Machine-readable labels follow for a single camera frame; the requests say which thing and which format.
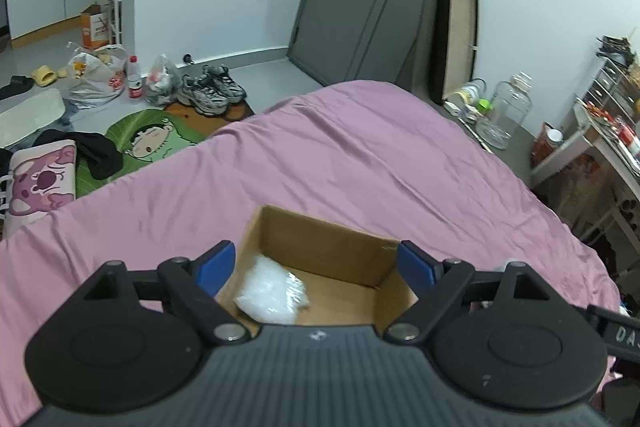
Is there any yellow slipper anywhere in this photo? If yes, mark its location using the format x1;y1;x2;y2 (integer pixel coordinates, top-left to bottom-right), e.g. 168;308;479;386
30;65;58;88

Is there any clear plastic trash bag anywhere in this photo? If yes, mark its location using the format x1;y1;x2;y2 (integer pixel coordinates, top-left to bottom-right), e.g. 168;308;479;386
143;54;181;107

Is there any green cartoon floor mat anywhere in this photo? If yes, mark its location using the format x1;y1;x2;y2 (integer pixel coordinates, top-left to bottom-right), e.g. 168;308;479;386
76;109;205;198

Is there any brown cardboard box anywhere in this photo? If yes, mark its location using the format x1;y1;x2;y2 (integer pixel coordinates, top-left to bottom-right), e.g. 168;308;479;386
216;206;416;334

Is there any black framed board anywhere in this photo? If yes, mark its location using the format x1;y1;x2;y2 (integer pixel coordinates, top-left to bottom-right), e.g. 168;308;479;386
427;0;478;105

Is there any pink bed sheet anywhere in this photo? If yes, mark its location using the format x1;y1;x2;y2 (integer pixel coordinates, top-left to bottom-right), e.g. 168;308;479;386
1;80;620;426

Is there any small drawer organizer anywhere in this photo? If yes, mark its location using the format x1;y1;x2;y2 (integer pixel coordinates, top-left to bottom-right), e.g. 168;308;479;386
582;56;639;122

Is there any red label water bottle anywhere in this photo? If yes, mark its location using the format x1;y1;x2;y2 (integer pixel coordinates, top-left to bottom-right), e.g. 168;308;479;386
126;55;143;98

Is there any clear bag of white stuffing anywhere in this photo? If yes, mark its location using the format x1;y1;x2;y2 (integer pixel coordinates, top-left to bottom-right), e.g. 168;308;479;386
233;255;309;325

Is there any pink cartoon pillow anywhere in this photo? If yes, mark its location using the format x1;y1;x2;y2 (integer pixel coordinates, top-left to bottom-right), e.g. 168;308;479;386
6;140;76;231

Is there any white printed plastic bag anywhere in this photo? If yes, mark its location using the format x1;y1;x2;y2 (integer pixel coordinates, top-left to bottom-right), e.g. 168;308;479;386
63;44;128;109

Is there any black desk with white legs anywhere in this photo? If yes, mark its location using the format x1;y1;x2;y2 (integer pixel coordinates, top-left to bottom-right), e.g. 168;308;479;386
529;98;639;255

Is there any black clothing on floor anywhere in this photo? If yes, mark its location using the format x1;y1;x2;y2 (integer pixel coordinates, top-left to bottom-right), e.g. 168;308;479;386
34;129;124;180

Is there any large clear plastic jar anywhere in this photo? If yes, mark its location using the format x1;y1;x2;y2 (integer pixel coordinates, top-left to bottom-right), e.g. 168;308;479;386
475;72;533;150

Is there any orange white cardboard box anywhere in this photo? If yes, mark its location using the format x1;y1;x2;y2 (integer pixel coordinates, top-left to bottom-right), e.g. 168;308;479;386
80;3;111;50

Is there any black slipper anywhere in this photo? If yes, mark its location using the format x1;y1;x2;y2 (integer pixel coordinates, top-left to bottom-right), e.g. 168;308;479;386
0;75;35;101

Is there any grey sneakers pair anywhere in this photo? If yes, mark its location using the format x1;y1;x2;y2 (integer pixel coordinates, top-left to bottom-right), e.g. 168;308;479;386
177;65;246;117

